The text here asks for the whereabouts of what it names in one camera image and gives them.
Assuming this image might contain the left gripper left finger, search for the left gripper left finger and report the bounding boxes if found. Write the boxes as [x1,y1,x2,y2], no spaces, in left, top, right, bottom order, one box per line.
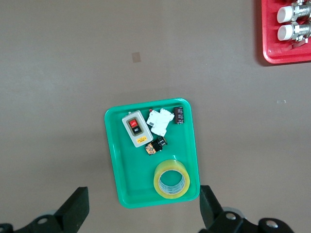
[0,186,90,233]

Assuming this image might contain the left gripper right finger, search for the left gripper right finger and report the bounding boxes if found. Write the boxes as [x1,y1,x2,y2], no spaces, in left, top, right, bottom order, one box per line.
[199,185,294,233]

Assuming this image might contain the yellow packing tape roll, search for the yellow packing tape roll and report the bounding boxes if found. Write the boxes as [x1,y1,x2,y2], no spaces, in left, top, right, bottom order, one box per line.
[153,159,191,200]

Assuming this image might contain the green plastic tray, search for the green plastic tray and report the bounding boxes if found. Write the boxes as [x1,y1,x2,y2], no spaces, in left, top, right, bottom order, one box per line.
[104,98,201,209]

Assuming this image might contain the red tray holding valves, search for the red tray holding valves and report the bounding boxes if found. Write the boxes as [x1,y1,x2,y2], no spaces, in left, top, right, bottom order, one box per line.
[261,0,311,65]

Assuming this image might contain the black orange coil component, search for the black orange coil component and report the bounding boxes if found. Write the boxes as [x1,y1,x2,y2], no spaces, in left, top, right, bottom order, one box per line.
[144,136,168,156]

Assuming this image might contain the white circuit breaker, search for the white circuit breaker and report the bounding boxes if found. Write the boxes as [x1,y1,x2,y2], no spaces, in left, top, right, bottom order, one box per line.
[146,108,175,137]

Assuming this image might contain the metal valve white caps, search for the metal valve white caps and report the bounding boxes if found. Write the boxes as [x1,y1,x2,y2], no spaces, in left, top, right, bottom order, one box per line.
[276,5,311,24]
[277,21,311,48]

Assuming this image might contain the grey on-off switch box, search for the grey on-off switch box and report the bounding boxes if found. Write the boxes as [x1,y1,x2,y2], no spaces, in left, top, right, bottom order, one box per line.
[121,110,154,148]

